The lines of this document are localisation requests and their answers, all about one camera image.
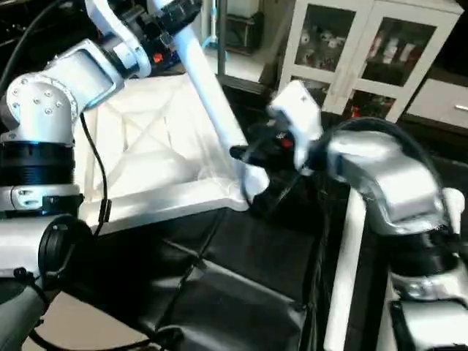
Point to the white plastic table top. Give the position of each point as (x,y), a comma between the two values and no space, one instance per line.
(153,161)

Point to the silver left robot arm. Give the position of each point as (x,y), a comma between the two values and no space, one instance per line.
(44,131)

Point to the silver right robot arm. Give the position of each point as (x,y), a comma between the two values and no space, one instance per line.
(395,183)

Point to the light blue mop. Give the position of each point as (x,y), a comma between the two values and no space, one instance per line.
(212,33)

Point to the grey metal pole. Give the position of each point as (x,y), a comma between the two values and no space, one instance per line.
(221,36)

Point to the white appliance cabinet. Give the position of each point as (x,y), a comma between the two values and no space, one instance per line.
(245,22)

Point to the white glass door cabinet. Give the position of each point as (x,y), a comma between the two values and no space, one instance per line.
(351,51)

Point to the black work mat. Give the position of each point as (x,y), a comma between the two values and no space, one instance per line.
(234,292)

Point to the white drawer unit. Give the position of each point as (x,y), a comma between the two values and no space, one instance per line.
(453,99)

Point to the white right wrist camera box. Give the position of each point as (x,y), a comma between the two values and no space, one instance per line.
(298,117)

